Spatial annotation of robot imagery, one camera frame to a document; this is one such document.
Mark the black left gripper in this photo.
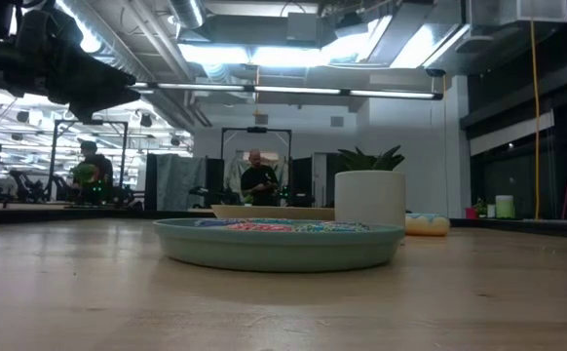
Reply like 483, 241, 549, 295
13, 42, 141, 124

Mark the small dark blue sprinkled donut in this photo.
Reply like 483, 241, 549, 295
194, 218, 246, 228

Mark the small pink sprinkled donut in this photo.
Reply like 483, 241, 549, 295
224, 222, 295, 233

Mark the small light blue sprinkled donut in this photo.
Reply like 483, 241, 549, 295
293, 221, 372, 233

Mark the large blue frosted donut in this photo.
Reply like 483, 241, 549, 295
404, 213, 451, 238

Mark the person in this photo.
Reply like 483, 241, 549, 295
76, 139, 115, 204
240, 148, 281, 207

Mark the green leafy toy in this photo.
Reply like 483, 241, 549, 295
71, 163, 98, 186

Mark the grey hanging cloth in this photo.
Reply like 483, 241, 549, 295
155, 153, 208, 212

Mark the long ceiling light bar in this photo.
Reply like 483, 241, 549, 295
123, 81, 444, 101

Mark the beige round plate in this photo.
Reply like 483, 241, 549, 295
209, 204, 336, 221

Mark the teal round plate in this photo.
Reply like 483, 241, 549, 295
152, 217, 406, 273

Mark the white pot with green succulent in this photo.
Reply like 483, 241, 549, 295
333, 144, 407, 230

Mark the green and white container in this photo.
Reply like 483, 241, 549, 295
495, 194, 516, 219

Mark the black metal rig frame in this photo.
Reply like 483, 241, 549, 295
220, 126, 293, 206
49, 119, 130, 201

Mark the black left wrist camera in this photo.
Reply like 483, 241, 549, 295
18, 5, 84, 48

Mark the silver ventilation duct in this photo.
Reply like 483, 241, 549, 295
169, 0, 207, 29

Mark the yellow extension cable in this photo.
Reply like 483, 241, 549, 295
529, 18, 542, 220

